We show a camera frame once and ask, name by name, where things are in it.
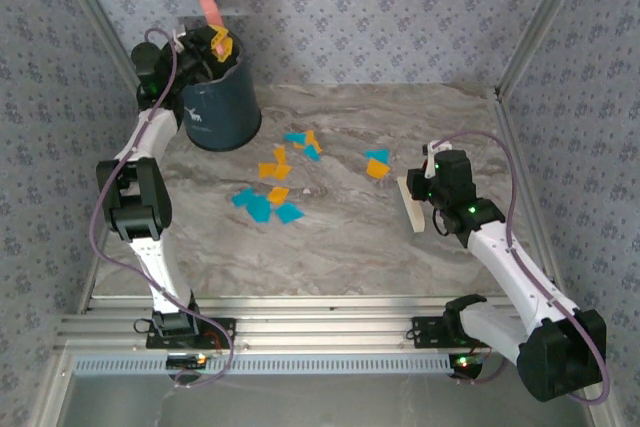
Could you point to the pink plastic dustpan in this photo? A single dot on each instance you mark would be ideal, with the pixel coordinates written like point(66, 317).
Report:
point(205, 2)

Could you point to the grey bristle hand brush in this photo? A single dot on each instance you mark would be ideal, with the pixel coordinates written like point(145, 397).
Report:
point(412, 207)

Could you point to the orange paper scrap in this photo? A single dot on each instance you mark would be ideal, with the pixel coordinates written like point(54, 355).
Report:
point(282, 172)
point(280, 153)
point(312, 138)
point(377, 168)
point(278, 194)
point(266, 170)

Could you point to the blue paper scrap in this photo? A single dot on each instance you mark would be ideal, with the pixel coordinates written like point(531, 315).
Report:
point(377, 155)
point(312, 152)
point(260, 209)
point(243, 197)
point(296, 138)
point(289, 213)

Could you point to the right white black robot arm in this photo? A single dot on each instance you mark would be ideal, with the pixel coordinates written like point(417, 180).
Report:
point(515, 267)

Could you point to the dark blue waste bin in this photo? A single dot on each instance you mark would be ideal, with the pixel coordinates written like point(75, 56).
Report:
point(225, 112)

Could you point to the small LED circuit board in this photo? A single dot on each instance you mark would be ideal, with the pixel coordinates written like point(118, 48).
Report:
point(465, 369)
point(185, 361)

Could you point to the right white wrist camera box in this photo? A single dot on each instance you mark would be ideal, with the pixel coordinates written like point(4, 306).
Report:
point(430, 164)

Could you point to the aluminium frame post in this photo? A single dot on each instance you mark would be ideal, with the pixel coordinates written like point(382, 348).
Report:
point(542, 22)
point(103, 22)

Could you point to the aluminium table side rail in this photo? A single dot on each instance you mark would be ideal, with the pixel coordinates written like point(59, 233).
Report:
point(93, 272)
point(508, 122)

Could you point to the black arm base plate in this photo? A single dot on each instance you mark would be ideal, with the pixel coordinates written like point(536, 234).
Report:
point(425, 334)
point(152, 342)

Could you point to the aluminium extrusion base frame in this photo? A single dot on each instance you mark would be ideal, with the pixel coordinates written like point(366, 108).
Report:
point(320, 327)

